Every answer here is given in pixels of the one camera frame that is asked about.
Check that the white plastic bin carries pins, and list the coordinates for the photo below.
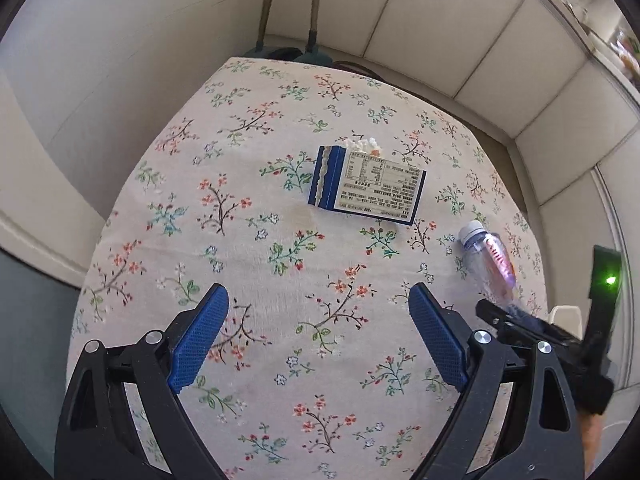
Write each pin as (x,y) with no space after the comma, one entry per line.
(565,317)

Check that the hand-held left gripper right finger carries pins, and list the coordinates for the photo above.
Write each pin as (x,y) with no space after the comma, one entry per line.
(437,342)

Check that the blue carton with white label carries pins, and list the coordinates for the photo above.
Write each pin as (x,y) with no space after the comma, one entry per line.
(375,185)

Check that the person's right forearm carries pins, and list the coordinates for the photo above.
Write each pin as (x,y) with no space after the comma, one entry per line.
(592,440)

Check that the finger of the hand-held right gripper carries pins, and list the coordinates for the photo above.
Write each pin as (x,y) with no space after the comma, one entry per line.
(492,312)

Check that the clear plastic bottle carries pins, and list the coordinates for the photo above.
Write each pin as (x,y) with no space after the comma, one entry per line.
(492,255)

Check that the white kitchen cabinet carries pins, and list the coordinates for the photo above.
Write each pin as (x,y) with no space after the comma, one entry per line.
(565,175)

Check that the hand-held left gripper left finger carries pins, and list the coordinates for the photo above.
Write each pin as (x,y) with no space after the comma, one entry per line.
(197,345)

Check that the floral tablecloth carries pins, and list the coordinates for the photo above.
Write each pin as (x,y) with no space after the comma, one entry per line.
(250,260)

